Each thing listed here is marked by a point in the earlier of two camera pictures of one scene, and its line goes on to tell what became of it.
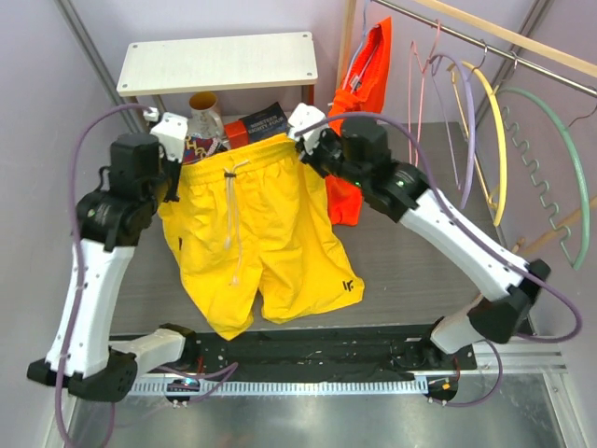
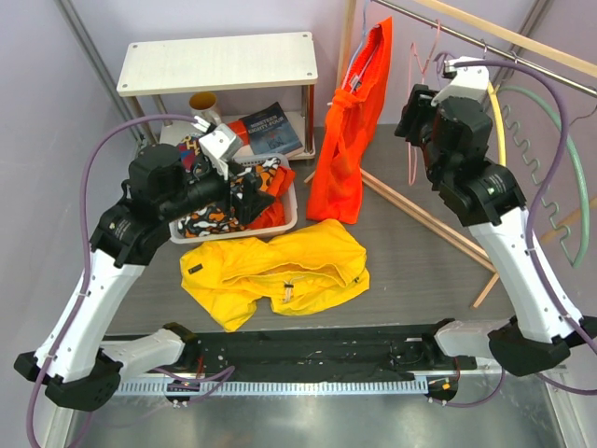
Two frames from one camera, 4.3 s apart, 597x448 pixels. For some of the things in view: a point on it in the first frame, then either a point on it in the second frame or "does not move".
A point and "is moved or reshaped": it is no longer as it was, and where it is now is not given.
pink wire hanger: (423, 70) does not move
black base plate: (313, 353) does not move
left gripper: (175, 168) to (252, 201)
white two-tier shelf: (192, 65) does not move
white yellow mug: (205, 119) does not move
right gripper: (313, 159) to (416, 112)
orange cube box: (237, 133) does not move
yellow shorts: (256, 215) is moved or reshaped
